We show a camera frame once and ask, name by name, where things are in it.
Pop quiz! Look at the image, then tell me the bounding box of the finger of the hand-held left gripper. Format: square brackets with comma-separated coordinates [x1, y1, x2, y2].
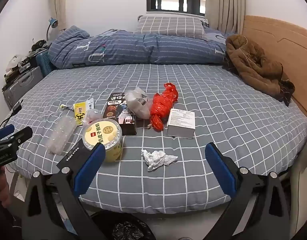
[0, 126, 33, 146]
[0, 124, 15, 140]

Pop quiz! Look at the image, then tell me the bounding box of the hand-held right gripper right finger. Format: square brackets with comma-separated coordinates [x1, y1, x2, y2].
[205, 142, 286, 240]

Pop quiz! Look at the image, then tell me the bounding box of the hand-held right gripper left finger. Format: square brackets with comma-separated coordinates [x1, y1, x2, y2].
[21, 144, 106, 240]

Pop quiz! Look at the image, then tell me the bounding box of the clear plastic bag red print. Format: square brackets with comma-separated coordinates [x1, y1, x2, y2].
[85, 109, 104, 125]

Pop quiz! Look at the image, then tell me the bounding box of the brown cookie box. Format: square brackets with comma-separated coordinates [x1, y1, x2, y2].
[103, 92, 137, 136]

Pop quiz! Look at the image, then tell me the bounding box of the bin with black bag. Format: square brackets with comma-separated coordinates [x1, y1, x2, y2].
[90, 210, 156, 240]

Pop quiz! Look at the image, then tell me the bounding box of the person's left hand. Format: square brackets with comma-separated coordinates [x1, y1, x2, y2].
[0, 167, 10, 207]

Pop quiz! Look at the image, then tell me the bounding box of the bed with grey checked sheet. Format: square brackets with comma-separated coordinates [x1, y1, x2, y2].
[3, 62, 307, 215]

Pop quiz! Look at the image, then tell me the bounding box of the clear plastic bubble tray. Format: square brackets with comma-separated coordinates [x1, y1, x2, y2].
[45, 116, 76, 155]

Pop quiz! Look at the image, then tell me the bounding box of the grey suitcase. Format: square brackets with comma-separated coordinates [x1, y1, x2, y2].
[3, 66, 44, 108]

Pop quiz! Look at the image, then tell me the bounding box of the yellow snack packet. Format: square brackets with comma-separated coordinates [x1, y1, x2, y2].
[73, 99, 94, 127]

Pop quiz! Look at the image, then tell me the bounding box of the white cardboard box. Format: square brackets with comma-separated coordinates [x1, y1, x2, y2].
[167, 108, 196, 139]

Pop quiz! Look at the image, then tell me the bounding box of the crumpled white tissue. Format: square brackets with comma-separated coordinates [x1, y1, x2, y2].
[141, 149, 178, 172]

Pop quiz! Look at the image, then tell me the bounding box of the teal plastic crate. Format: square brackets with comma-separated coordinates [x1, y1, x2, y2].
[35, 50, 55, 78]

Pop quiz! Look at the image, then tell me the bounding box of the white filled plastic bag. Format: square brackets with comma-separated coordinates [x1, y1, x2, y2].
[125, 87, 154, 119]

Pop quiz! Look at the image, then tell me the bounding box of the dark desk clutter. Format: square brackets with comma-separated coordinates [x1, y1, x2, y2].
[31, 39, 50, 53]

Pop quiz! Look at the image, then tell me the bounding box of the brown quilted jacket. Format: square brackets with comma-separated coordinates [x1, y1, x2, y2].
[222, 34, 295, 107]

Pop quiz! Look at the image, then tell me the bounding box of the blue desk lamp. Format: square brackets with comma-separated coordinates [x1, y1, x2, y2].
[45, 17, 58, 42]

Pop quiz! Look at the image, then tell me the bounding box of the blue striped quilt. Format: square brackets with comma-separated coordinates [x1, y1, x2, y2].
[48, 25, 234, 69]

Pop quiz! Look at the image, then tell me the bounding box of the beige curtain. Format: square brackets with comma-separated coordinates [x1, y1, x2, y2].
[206, 0, 245, 34]
[49, 0, 69, 30]

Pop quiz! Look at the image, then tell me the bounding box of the wooden headboard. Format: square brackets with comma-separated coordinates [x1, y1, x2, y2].
[244, 15, 307, 125]

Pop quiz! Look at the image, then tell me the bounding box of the grey checked pillow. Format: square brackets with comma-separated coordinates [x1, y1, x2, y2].
[133, 16, 209, 40]

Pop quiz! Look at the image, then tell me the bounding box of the black charger with cable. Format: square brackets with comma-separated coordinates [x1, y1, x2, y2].
[0, 99, 24, 130]

